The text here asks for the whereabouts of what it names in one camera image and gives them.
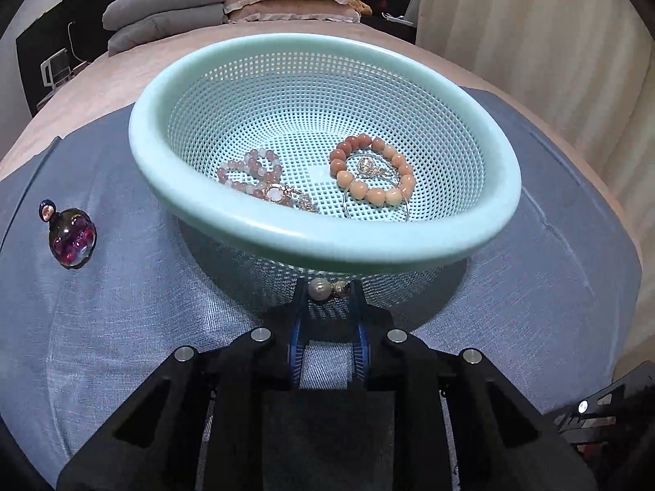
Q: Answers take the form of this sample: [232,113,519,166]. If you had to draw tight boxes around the cream curtain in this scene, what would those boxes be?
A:
[414,0,655,384]

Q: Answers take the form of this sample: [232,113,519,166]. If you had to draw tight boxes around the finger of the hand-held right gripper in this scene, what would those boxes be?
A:
[555,365,650,446]

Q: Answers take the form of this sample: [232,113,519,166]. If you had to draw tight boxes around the mint green plastic basket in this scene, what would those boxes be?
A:
[128,38,523,325]

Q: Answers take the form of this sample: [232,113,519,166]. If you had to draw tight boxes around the orange bead bracelet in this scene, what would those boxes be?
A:
[329,133,416,206]

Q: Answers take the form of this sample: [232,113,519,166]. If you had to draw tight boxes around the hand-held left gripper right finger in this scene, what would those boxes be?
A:
[349,280,599,491]

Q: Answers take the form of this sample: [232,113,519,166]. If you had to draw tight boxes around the blue blanket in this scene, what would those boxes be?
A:
[0,87,643,491]

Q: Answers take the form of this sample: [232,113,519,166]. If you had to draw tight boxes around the pink bead bracelet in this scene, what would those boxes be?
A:
[216,148,285,198]

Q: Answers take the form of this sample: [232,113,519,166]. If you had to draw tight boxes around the purple glass perfume bottle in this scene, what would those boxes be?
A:
[38,199,98,269]

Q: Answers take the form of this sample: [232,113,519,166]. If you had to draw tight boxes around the thin silver bangle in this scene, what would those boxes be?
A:
[343,156,413,223]

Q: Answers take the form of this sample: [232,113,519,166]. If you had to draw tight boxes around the white bedside appliance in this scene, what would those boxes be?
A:
[40,48,72,90]

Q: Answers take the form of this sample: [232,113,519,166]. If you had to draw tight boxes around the pearl earring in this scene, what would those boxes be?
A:
[308,279,351,298]

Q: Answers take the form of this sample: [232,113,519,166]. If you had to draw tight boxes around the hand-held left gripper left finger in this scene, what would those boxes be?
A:
[56,280,312,491]

